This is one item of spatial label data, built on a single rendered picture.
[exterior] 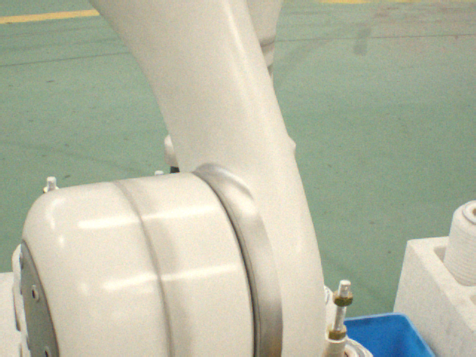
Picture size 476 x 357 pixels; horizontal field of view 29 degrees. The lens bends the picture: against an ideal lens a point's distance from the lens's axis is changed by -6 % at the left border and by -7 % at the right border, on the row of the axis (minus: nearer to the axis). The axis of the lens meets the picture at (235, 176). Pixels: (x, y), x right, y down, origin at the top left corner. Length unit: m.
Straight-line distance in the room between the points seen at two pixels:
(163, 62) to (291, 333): 0.11
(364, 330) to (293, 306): 0.88
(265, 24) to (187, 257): 0.39
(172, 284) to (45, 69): 2.01
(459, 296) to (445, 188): 0.71
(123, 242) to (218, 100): 0.07
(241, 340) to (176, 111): 0.10
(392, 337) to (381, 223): 0.48
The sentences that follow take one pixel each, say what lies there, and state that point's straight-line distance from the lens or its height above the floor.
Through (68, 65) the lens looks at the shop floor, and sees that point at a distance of 2.33.
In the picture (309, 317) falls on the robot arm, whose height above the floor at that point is 0.60.
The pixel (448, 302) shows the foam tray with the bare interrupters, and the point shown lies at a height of 0.17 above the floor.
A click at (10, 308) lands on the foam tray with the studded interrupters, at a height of 0.18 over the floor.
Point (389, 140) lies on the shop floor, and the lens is 2.02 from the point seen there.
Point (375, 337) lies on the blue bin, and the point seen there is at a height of 0.09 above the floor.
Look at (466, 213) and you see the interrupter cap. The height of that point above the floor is 0.25.
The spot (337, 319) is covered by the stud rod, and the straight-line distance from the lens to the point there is 0.86.
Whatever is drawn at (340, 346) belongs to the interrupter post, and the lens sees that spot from 0.87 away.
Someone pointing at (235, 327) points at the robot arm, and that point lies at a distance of 0.31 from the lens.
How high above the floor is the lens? 0.78
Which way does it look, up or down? 26 degrees down
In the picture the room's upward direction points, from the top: 5 degrees clockwise
